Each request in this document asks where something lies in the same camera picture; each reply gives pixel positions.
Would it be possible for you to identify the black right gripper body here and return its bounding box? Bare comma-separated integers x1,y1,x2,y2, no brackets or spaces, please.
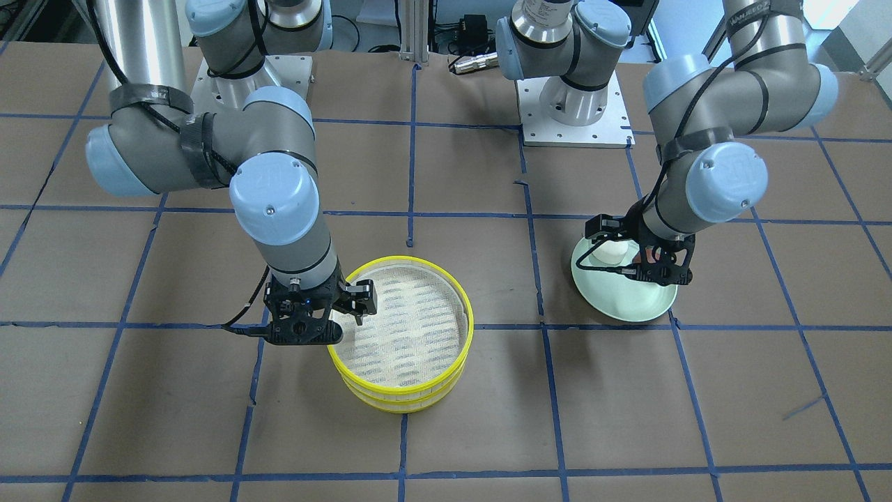
264,269,377,345

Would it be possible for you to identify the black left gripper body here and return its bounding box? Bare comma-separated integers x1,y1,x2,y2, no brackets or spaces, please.
584,206,695,287

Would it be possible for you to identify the yellow top steamer layer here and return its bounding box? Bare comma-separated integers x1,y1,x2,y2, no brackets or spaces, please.
328,255,474,394

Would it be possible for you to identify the yellow steamer layer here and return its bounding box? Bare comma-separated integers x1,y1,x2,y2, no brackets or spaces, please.
328,255,474,394
341,365,465,413

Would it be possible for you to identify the white bun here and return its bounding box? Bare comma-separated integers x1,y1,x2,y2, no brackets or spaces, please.
590,241,629,266

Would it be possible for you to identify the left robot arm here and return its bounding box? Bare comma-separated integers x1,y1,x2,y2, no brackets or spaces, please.
495,1,838,286

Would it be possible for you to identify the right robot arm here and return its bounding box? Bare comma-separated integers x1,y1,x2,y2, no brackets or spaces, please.
85,1,377,345

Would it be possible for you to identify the yellow bottom steamer layer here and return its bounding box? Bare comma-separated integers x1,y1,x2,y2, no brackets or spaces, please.
341,365,465,413

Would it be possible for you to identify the brown bun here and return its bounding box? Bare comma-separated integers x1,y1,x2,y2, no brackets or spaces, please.
633,248,660,264

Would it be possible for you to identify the light green plate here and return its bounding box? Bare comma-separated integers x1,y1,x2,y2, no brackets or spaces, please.
571,238,679,322

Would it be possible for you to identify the black power adapter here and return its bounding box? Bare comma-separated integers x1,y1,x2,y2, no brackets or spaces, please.
456,14,489,47

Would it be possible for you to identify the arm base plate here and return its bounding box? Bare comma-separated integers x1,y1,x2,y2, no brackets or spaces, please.
516,73,635,149
190,54,314,112

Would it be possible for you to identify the aluminium frame post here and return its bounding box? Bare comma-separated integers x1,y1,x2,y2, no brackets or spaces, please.
396,0,433,67

